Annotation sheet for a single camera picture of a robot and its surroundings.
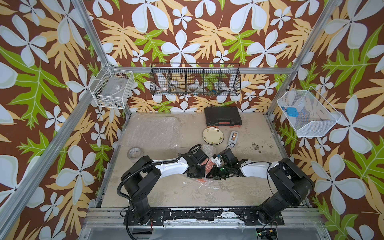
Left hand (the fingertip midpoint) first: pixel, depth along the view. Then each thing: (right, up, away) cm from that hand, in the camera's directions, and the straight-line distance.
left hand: (204, 174), depth 88 cm
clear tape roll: (-45, +10, +9) cm, 47 cm away
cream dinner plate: (+8, +22, +17) cm, 29 cm away
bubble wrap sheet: (-31, +25, +20) cm, 45 cm away
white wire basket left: (-55, +51, -2) cm, 75 cm away
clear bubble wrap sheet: (+4, +14, +3) cm, 15 cm away
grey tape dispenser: (+21, +20, +13) cm, 32 cm away
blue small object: (+52, +37, -2) cm, 64 cm away
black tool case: (+17, +37, +28) cm, 49 cm away
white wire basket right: (+58, +33, -11) cm, 68 cm away
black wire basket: (-5, +60, +10) cm, 62 cm away
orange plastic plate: (+2, +8, -11) cm, 14 cm away
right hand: (+1, 0, -2) cm, 2 cm away
